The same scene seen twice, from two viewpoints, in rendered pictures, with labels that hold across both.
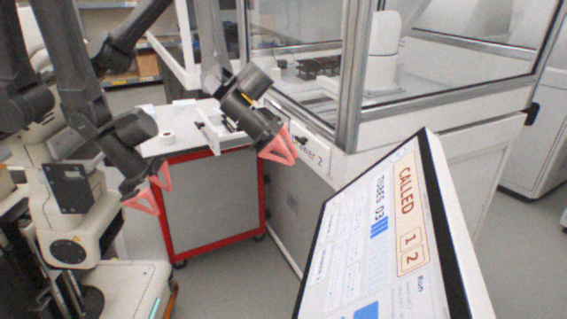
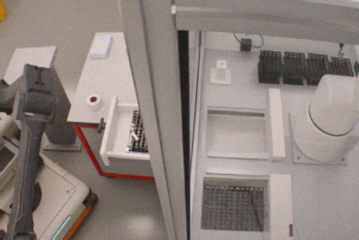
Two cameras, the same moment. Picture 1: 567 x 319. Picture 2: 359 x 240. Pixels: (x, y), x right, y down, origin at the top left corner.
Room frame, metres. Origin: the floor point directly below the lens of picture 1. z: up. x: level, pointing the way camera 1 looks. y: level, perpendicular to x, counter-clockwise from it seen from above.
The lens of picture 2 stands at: (0.84, -0.35, 2.12)
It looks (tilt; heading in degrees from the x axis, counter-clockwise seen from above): 57 degrees down; 34
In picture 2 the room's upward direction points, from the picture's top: 3 degrees counter-clockwise
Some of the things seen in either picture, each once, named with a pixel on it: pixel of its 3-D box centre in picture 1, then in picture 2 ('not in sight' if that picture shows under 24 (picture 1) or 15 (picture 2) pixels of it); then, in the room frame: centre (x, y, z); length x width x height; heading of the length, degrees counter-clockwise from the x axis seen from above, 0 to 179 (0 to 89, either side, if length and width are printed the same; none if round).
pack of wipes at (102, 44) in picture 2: (145, 112); (101, 45); (1.76, 0.76, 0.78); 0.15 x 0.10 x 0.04; 25
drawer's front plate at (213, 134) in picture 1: (207, 130); (111, 130); (1.33, 0.33, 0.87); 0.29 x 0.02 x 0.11; 26
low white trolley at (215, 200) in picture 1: (201, 179); (142, 114); (1.70, 0.49, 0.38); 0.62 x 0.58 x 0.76; 26
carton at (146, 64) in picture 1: (151, 63); not in sight; (4.93, 1.89, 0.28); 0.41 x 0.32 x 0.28; 120
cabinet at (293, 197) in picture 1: (353, 182); not in sight; (1.64, -0.41, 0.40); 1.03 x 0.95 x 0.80; 26
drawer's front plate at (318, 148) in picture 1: (307, 145); not in sight; (1.19, -0.10, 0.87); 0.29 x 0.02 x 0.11; 26
